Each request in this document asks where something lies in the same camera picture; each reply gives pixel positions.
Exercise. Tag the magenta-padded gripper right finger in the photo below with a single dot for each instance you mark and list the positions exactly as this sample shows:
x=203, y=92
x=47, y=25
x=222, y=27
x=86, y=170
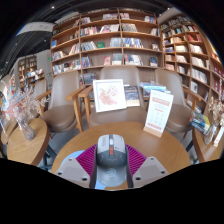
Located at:
x=151, y=170

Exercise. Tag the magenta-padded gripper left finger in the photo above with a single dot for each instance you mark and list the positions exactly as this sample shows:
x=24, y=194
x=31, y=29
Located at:
x=71, y=170

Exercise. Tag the grey computer mouse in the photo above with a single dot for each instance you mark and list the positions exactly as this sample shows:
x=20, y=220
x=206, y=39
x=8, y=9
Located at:
x=111, y=160

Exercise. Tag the round light blue mouse pad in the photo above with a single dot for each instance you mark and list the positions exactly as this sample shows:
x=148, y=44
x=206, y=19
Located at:
x=74, y=155

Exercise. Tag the round wooden side table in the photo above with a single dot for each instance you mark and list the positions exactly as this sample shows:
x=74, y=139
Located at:
x=208, y=150
x=28, y=150

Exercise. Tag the white red sign, wooden base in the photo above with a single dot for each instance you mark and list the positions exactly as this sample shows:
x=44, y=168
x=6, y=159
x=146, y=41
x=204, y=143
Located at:
x=159, y=111

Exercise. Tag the glass vase with pink flowers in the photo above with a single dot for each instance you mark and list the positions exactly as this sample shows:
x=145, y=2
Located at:
x=26, y=128

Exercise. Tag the brown leather wooden armchair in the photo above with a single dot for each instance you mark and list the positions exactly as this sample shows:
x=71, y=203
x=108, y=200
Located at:
x=116, y=115
x=61, y=100
x=178, y=106

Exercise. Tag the stack of books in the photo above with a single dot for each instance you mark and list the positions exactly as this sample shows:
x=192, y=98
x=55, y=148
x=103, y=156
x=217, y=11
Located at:
x=200, y=122

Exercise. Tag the white red slanted table sign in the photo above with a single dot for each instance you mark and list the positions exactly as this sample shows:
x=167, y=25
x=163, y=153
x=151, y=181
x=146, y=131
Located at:
x=219, y=136

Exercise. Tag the dark cover book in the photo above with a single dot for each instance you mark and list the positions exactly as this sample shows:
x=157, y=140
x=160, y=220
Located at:
x=132, y=96

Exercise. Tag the light blue book stack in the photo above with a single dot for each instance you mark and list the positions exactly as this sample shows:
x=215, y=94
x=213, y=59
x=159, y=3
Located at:
x=153, y=87

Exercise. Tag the white framed floral picture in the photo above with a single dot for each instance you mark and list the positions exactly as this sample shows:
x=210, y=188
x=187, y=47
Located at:
x=109, y=95

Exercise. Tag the distant wooden bookshelf unit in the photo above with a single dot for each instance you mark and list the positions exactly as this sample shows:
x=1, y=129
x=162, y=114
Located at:
x=30, y=70

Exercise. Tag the curved wooden bookshelf unit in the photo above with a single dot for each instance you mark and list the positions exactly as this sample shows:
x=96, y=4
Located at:
x=193, y=56

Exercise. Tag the wide wooden bookshelf unit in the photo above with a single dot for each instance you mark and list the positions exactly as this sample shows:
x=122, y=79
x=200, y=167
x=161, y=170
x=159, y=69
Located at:
x=106, y=43

